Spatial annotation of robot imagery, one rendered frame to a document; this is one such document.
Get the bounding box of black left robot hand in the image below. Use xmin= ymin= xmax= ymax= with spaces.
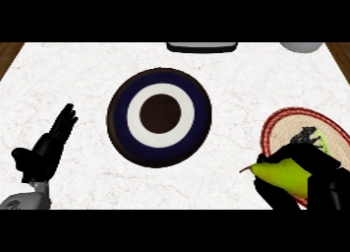
xmin=10 ymin=102 xmax=79 ymax=184

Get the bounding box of green pear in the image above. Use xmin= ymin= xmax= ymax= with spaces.
xmin=237 ymin=157 xmax=312 ymax=201

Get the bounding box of blue and white round plate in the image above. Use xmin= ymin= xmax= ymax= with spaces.
xmin=105 ymin=67 xmax=213 ymax=169

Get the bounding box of round woven red-rimmed placemat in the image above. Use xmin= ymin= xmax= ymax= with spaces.
xmin=258 ymin=106 xmax=350 ymax=209

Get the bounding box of pale grey round bowl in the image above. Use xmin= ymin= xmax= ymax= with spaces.
xmin=278 ymin=41 xmax=324 ymax=54

